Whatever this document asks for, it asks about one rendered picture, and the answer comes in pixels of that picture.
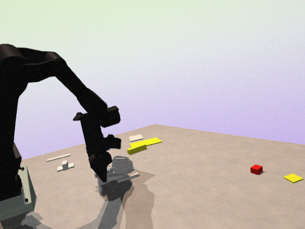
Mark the small red block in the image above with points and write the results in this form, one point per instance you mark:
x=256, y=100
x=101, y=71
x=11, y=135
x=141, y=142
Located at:
x=256, y=169

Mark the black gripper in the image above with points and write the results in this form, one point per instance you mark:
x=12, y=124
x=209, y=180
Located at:
x=98, y=159

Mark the yellow rectangular block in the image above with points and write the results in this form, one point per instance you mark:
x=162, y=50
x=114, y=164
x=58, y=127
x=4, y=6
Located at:
x=136, y=149

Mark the cream flat rectangular plate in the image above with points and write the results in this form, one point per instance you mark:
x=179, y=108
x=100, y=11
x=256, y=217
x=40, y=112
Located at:
x=135, y=138

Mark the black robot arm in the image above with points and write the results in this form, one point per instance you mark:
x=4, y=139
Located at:
x=20, y=66

